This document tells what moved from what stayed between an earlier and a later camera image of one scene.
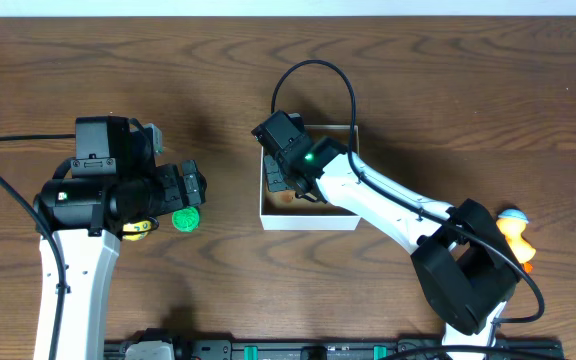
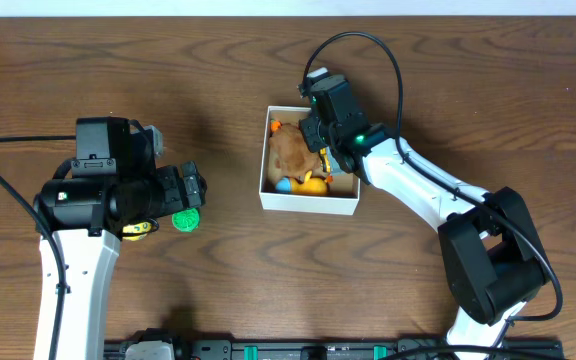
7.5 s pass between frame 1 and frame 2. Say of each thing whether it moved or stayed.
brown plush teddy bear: moved
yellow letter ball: stayed
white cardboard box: moved
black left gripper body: stayed
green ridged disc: stayed
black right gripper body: moved
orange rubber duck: moved
